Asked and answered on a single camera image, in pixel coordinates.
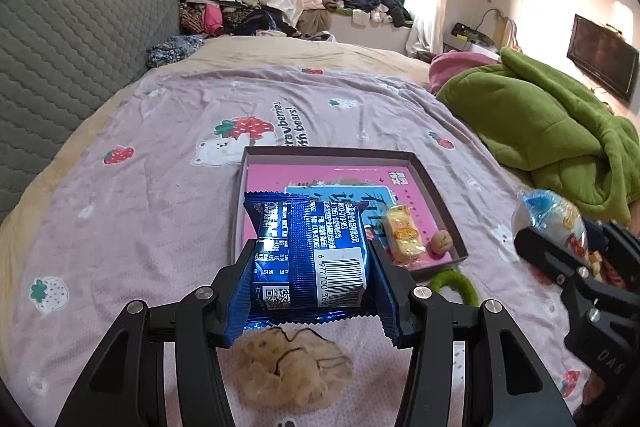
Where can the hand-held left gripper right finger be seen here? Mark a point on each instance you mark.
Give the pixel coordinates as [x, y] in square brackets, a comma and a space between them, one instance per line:
[390, 317]

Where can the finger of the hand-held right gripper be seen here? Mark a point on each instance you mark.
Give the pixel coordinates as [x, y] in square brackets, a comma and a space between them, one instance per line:
[625, 242]
[545, 252]

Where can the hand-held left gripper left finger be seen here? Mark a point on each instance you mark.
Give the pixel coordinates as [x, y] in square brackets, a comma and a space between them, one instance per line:
[235, 312]

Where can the clear colourful snack bag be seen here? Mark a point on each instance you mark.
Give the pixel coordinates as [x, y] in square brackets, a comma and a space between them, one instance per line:
[550, 212]

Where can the brown walnut-shaped ball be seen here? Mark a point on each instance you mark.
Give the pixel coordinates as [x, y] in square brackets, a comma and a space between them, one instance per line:
[441, 242]

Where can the blue cookie packet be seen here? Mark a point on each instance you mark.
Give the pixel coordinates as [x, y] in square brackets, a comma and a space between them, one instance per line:
[320, 257]

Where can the pink shallow box tray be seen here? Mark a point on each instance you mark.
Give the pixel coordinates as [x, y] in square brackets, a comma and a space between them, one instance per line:
[350, 177]

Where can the person's right forearm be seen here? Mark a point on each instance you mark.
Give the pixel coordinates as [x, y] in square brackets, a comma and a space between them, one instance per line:
[592, 389]

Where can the green fuzzy scrunchie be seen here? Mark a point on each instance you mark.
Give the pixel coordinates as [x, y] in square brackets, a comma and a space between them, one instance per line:
[467, 289]

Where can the yellow snack packet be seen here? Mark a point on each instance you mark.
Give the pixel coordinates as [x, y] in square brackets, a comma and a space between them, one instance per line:
[402, 234]

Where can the beige mesh scrunchie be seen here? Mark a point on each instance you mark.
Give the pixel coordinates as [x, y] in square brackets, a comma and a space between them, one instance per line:
[290, 377]

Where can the strawberry printed blanket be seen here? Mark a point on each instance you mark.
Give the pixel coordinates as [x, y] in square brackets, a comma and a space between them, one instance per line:
[150, 217]

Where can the green fleece blanket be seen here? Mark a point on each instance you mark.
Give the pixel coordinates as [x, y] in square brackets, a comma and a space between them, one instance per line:
[525, 122]

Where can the black flat television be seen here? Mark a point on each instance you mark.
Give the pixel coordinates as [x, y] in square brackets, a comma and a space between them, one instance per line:
[602, 57]

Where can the pink cloth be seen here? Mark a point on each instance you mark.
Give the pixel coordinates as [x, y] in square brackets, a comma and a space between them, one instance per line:
[450, 67]

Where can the dark bag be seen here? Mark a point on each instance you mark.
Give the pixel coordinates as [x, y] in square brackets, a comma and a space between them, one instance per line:
[472, 34]

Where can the dark floral cloth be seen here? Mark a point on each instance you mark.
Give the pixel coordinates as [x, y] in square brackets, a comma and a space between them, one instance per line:
[172, 49]

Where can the pile of mixed clothes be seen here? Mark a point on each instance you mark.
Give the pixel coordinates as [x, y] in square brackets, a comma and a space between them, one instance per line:
[225, 2]

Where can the grey quilted headboard cover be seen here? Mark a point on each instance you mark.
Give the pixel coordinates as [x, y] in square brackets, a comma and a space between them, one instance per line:
[75, 37]

